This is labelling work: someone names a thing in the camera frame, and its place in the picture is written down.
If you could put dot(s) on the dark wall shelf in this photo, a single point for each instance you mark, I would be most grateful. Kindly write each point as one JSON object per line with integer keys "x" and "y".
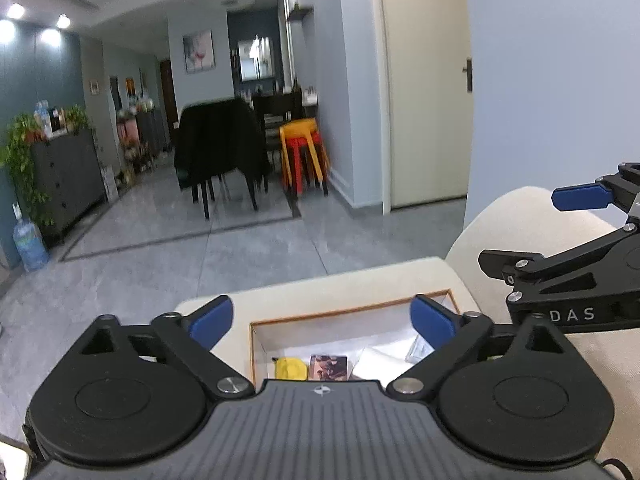
{"x": 300, "y": 12}

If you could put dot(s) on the black dining chair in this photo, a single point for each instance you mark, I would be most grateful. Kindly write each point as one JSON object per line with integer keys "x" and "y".
{"x": 277, "y": 107}

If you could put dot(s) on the illustrated card pack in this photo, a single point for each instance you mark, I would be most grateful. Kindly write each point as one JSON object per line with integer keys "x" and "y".
{"x": 329, "y": 367}

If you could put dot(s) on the black chair with jacket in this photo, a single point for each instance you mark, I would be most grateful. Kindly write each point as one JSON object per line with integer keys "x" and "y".
{"x": 220, "y": 140}

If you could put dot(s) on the orange wall picture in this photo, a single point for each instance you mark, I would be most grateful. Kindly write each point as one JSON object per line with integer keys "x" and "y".
{"x": 130, "y": 87}

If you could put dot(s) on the dark grey cabinet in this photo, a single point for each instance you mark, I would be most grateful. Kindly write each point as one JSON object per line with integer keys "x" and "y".
{"x": 65, "y": 175}

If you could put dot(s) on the cream door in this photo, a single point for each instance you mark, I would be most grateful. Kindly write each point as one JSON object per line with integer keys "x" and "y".
{"x": 425, "y": 110}

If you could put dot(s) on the wall mirror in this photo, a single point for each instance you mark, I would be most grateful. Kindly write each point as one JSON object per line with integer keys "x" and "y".
{"x": 256, "y": 57}

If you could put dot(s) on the ceiling spotlight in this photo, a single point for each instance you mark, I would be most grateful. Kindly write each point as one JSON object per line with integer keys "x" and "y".
{"x": 62, "y": 21}
{"x": 15, "y": 11}

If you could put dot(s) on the blue water jug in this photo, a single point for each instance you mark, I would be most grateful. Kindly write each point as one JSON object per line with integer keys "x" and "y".
{"x": 30, "y": 242}

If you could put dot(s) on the beige sofa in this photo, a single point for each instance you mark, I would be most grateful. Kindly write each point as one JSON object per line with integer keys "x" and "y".
{"x": 505, "y": 225}

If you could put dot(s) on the stack of yellow red stools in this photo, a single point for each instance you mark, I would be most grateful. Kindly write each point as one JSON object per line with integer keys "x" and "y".
{"x": 297, "y": 127}

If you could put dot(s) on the small green plant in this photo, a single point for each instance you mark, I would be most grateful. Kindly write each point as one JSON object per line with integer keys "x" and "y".
{"x": 77, "y": 117}

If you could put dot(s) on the flower wall picture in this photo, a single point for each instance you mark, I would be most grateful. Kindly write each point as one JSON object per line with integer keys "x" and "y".
{"x": 198, "y": 52}

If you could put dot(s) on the small white carton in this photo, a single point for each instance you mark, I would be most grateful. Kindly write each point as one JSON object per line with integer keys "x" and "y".
{"x": 110, "y": 182}

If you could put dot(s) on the red plastic stool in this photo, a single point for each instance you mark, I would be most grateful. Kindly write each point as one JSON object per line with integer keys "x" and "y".
{"x": 300, "y": 160}

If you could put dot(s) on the clear plastic cube box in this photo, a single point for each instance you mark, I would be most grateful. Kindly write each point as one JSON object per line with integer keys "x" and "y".
{"x": 419, "y": 350}

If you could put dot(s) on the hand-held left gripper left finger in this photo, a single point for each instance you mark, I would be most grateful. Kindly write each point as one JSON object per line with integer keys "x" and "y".
{"x": 212, "y": 320}

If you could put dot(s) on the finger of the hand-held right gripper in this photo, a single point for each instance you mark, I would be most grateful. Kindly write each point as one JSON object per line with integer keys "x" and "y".
{"x": 550, "y": 270}
{"x": 580, "y": 197}

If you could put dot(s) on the yellow tape measure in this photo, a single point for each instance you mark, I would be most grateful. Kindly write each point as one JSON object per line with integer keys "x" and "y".
{"x": 290, "y": 369}

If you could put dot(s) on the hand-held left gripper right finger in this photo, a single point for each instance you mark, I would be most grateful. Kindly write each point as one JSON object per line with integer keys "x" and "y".
{"x": 432, "y": 322}

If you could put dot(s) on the dark brown door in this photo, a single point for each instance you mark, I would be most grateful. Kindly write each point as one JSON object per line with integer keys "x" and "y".
{"x": 167, "y": 90}

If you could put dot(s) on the orange cardboard box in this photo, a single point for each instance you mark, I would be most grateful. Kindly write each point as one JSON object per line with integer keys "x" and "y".
{"x": 350, "y": 330}

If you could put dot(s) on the cluttered display shelf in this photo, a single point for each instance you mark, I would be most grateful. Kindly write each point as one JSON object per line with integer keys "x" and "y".
{"x": 140, "y": 140}

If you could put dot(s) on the trailing green plant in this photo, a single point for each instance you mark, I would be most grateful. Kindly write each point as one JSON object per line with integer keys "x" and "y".
{"x": 20, "y": 160}

